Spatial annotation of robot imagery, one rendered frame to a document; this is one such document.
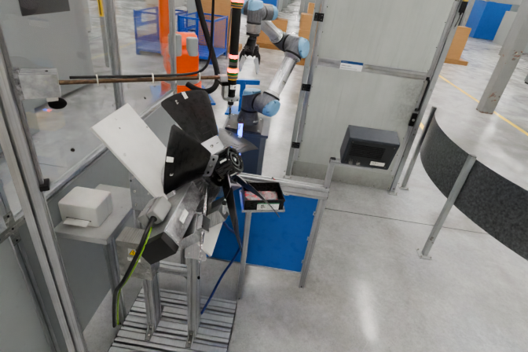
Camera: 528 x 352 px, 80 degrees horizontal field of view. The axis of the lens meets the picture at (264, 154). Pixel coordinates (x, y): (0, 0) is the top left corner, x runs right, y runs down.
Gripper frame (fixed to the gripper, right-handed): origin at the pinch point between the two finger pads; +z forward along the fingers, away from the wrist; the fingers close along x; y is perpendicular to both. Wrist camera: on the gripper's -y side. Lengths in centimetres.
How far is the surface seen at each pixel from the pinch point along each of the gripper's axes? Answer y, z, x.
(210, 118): -49, 10, 8
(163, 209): -87, 30, 14
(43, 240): -92, 50, 57
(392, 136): -15, 18, -80
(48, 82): -87, -10, 47
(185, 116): -54, 9, 17
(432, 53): 129, -8, -143
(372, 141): -20, 21, -69
